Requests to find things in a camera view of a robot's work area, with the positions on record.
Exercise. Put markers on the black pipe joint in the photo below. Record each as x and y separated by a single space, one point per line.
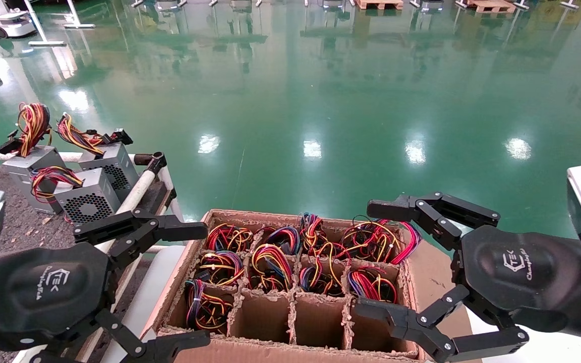
155 161

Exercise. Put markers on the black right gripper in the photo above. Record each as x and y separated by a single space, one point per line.
517 272

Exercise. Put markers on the white stand foot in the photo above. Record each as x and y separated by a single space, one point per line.
137 3
570 4
521 5

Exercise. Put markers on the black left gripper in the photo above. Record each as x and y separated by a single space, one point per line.
43 290

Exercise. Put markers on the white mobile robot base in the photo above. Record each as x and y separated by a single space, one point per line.
8 22

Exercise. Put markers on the cardboard box with dividers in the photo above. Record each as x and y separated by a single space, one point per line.
321 322

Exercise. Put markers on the white pipe leg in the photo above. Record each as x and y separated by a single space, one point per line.
167 179

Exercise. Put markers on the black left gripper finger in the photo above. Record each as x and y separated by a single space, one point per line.
182 231

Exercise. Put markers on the short white crossbar pipe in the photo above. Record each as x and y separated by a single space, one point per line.
152 248

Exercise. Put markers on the black table edge strip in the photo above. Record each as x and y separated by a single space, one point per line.
162 194

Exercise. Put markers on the white floor stand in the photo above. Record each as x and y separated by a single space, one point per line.
48 43
81 25

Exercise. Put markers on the wooden pallet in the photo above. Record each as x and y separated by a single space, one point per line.
492 6
379 4

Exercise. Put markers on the long white rail pipe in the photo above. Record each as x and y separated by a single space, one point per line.
139 186

